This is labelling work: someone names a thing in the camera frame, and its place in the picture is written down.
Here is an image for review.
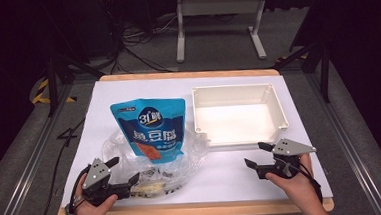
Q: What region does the blue food pouch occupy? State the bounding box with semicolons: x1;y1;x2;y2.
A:
109;95;190;167

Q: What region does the yellow black hazard tape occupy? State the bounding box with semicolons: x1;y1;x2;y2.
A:
30;75;78;106

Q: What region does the black metal stand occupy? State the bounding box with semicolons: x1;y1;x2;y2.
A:
273;38;332;107
43;51;108;118

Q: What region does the white metal stand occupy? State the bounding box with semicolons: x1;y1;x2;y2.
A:
172;0;273;65

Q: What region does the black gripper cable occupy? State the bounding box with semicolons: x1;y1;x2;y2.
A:
275;154;325;207
63;164;96;215

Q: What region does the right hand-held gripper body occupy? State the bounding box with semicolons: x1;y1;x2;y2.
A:
254;136;319;182

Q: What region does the clear plastic bag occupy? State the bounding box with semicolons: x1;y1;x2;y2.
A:
100;122;215;201

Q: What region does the bundle of floor cables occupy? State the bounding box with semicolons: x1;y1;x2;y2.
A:
106;14;182;76

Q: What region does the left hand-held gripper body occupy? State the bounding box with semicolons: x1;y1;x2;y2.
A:
79;155;132;208

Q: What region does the black floor cable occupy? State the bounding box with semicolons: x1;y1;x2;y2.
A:
28;117;93;215

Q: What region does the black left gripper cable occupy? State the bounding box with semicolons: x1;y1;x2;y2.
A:
63;164;96;215

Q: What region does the white table sheet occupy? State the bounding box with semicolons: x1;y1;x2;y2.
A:
54;66;334;215

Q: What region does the white plastic box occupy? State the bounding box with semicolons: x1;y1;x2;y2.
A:
190;81;291;150

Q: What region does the person's left hand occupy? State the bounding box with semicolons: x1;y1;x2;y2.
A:
71;171;120;215

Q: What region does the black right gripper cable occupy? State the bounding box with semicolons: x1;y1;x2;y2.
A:
275;154;325;207

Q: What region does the aluminium floor rail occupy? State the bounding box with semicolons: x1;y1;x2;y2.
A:
305;69;381;215
0;84;83;215

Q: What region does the person's right hand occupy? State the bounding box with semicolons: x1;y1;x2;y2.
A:
264;153;323;214

